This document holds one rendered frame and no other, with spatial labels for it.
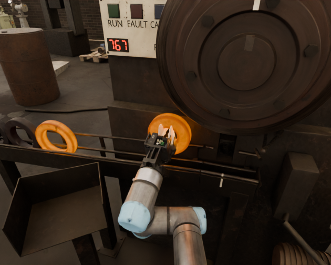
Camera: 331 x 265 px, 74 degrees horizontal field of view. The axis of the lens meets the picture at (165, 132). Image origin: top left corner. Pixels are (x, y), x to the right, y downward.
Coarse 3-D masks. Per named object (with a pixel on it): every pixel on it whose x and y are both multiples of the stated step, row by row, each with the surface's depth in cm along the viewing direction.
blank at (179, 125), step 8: (152, 120) 77; (160, 120) 74; (168, 120) 74; (176, 120) 73; (184, 120) 75; (152, 128) 77; (176, 128) 74; (184, 128) 73; (184, 136) 75; (184, 144) 76; (176, 152) 79
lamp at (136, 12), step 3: (132, 6) 68; (135, 6) 68; (138, 6) 68; (141, 6) 68; (132, 9) 69; (135, 9) 69; (138, 9) 68; (141, 9) 68; (132, 12) 69; (135, 12) 69; (138, 12) 69; (141, 12) 68; (132, 15) 70; (135, 15) 69; (138, 15) 69; (141, 15) 69
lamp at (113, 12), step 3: (108, 6) 70; (111, 6) 70; (114, 6) 70; (117, 6) 70; (108, 9) 71; (111, 9) 71; (114, 9) 70; (117, 9) 70; (111, 12) 71; (114, 12) 71; (117, 12) 70; (111, 15) 72; (114, 15) 71; (117, 15) 71
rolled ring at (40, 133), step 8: (48, 120) 93; (40, 128) 93; (48, 128) 92; (56, 128) 91; (64, 128) 92; (40, 136) 96; (64, 136) 92; (72, 136) 93; (40, 144) 98; (48, 144) 99; (72, 144) 94
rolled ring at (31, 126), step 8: (8, 120) 98; (16, 120) 96; (24, 120) 97; (8, 128) 100; (24, 128) 97; (32, 128) 97; (8, 136) 103; (16, 136) 105; (32, 136) 98; (16, 144) 104; (24, 144) 106
